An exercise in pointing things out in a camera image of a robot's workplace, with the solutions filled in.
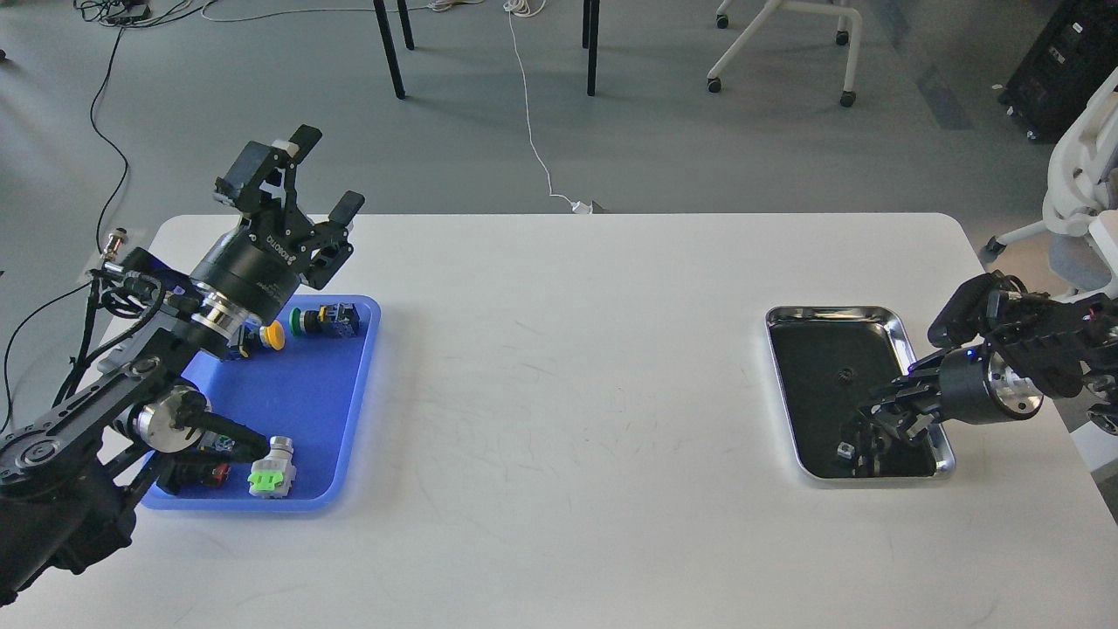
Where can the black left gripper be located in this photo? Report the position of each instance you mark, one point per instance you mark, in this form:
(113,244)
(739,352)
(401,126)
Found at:
(252,271)

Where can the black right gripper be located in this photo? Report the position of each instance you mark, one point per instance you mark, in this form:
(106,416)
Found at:
(975,386)

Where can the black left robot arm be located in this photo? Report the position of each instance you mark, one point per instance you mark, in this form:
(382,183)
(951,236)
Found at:
(73,477)

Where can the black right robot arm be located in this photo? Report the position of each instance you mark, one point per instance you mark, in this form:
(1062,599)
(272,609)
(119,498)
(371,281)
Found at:
(999,352)

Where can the silver metal tray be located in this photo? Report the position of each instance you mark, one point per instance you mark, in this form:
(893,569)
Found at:
(810,344)

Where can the blue plastic tray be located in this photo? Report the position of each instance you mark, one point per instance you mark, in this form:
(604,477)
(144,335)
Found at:
(311,392)

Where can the red emergency stop button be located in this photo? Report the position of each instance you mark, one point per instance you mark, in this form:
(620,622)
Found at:
(218,445)

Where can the white office chair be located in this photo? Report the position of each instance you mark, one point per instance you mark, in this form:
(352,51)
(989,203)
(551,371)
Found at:
(1079,206)

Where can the black equipment case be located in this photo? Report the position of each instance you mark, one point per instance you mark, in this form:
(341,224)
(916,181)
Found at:
(1064,67)

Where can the green push button switch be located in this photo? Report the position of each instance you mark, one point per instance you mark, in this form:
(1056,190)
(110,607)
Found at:
(335,320)

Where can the yellow push button switch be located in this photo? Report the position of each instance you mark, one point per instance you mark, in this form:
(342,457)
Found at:
(249,340)

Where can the grey green selector switch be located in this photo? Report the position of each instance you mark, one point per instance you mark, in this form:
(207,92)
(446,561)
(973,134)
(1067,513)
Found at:
(273,476)

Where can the black red switch block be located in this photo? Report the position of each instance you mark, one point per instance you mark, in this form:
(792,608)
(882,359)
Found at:
(208,474)

